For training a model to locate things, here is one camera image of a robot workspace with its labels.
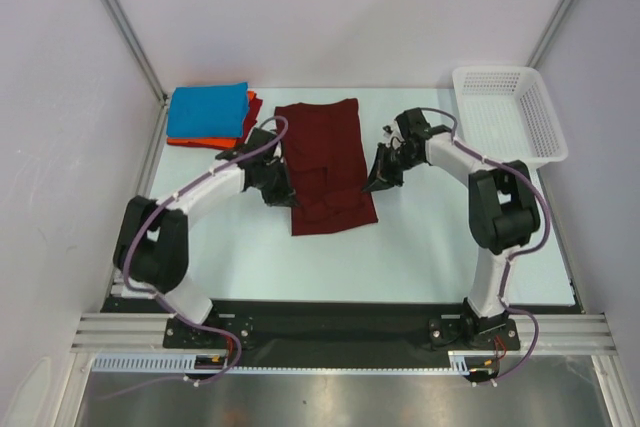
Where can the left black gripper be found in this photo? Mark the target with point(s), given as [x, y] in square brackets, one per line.
[285, 195]

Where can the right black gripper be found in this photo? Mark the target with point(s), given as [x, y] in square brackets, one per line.
[390, 162]

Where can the dark red t shirt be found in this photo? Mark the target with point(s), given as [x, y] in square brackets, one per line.
[252, 112]
[327, 167]

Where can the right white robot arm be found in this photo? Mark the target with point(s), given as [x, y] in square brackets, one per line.
[503, 207]

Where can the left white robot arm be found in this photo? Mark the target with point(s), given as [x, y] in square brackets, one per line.
[152, 248]

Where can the folded dark red t shirt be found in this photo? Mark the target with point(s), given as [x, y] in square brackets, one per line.
[252, 112]

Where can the folded orange t shirt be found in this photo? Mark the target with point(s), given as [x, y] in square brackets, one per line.
[215, 143]

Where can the folded blue t shirt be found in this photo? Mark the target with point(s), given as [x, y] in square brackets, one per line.
[208, 111]

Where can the white plastic basket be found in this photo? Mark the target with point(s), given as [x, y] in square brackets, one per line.
[506, 113]

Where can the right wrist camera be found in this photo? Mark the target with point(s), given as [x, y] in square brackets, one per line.
[413, 124]

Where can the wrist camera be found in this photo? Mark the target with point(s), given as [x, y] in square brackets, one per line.
[413, 124]
[259, 138]

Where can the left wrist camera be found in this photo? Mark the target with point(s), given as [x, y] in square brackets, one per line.
[259, 138]

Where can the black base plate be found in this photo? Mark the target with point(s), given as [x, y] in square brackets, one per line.
[346, 333]

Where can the white slotted cable duct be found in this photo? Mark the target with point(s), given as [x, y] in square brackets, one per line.
[443, 363]

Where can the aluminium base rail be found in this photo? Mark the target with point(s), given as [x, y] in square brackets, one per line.
[568, 335]

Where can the left aluminium frame post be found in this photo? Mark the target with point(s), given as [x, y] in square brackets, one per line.
[127, 33]

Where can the aluminium frame post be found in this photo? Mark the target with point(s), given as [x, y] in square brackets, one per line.
[127, 33]
[558, 18]

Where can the right aluminium frame post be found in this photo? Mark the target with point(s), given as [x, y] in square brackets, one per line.
[558, 18]

